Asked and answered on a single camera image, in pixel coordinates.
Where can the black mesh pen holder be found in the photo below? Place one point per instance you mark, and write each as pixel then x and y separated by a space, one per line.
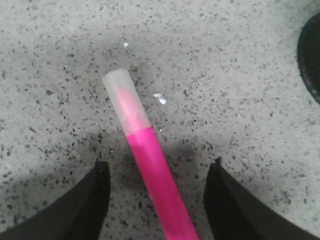
pixel 308 56

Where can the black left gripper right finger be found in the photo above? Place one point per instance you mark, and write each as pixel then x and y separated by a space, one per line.
pixel 234 213

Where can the pink highlighter pen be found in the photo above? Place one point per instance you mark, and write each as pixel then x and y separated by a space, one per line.
pixel 152 164

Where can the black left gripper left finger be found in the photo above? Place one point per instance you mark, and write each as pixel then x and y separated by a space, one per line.
pixel 78 215

